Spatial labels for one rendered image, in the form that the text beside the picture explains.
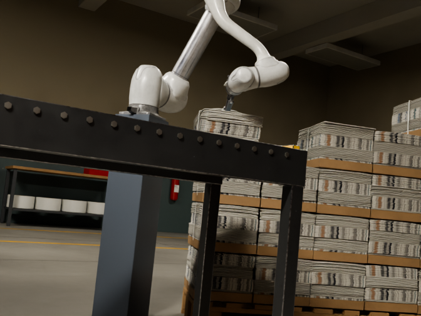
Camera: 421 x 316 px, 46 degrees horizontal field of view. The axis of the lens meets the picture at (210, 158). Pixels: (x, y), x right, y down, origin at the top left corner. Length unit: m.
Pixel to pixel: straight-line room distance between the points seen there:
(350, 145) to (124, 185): 1.16
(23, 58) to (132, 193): 6.70
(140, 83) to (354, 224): 1.29
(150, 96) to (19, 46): 6.58
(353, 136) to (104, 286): 1.45
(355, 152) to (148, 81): 1.11
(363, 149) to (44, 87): 6.96
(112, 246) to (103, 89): 6.90
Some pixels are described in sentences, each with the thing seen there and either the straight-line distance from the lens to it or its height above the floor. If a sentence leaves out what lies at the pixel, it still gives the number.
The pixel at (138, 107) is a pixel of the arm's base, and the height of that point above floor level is 1.04.
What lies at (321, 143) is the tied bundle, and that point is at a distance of 2.56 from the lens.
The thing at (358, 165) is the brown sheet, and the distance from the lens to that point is 2.62.
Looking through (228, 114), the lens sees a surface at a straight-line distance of 2.41.
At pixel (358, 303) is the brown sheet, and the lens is 2.66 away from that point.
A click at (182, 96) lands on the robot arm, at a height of 1.16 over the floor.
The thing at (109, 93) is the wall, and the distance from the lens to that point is 9.23.
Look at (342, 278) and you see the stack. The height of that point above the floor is 0.30.
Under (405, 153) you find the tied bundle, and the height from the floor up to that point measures 0.96.
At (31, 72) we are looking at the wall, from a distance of 8.91.
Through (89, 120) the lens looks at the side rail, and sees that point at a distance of 1.28.
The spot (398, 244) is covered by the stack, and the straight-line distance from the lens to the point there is 2.73.
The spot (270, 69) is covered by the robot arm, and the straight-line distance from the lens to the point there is 2.34.
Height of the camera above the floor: 0.59
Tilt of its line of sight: 6 degrees up
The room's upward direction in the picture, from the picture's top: 6 degrees clockwise
